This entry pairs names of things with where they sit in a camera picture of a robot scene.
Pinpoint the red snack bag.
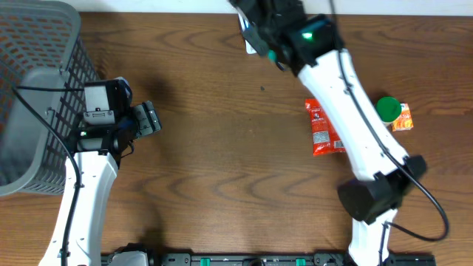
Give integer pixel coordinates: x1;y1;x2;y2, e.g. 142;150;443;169
304;98;346;157

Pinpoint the green lid jar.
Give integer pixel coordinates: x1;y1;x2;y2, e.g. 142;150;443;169
375;96;402;126

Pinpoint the small orange carton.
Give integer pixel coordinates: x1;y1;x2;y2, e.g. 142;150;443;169
392;103;414;132

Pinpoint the green 3M wipes pack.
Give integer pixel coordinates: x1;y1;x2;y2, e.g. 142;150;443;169
267;50;278;64

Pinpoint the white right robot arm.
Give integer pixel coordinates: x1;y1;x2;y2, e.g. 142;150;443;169
232;0;434;265

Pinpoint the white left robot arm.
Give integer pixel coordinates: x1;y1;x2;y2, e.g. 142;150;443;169
40;100;161;265

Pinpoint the white barcode scanner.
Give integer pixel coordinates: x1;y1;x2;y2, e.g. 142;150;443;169
237;9;259;55

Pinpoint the grey plastic mesh basket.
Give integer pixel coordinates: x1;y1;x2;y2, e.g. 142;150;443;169
1;1;99;196

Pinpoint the black mounting rail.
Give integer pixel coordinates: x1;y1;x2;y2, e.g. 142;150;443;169
99;252;437;266

